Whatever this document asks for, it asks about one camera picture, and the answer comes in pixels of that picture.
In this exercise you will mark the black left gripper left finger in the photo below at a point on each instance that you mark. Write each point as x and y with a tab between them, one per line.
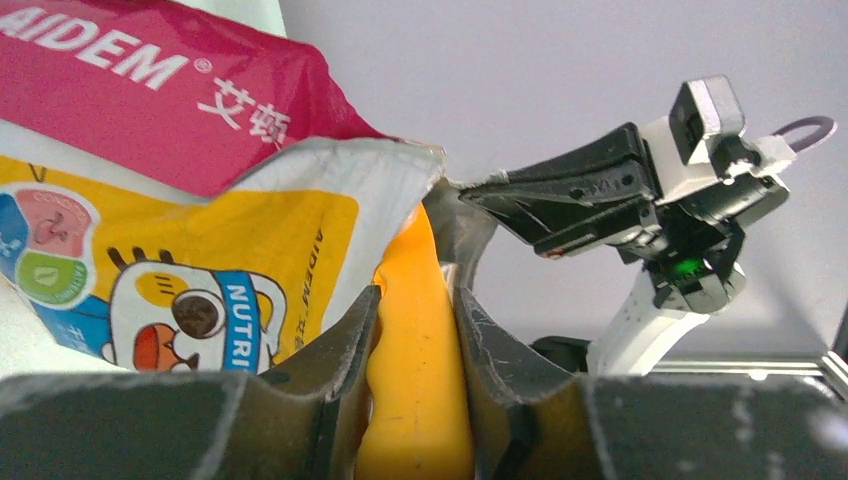
303	419

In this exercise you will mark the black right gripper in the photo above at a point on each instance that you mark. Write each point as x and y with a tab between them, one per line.
604	193

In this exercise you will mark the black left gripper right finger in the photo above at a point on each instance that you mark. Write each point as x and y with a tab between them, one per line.
533	420

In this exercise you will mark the yellow plastic food scoop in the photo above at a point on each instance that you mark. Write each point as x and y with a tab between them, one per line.
419	426

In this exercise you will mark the cat food bag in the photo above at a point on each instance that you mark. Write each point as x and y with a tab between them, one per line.
183	191

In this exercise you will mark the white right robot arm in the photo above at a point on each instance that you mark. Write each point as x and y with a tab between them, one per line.
665	303

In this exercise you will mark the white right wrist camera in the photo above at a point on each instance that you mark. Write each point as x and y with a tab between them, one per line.
700	143

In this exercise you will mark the aluminium frame post right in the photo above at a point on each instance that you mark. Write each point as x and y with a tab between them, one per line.
826	370

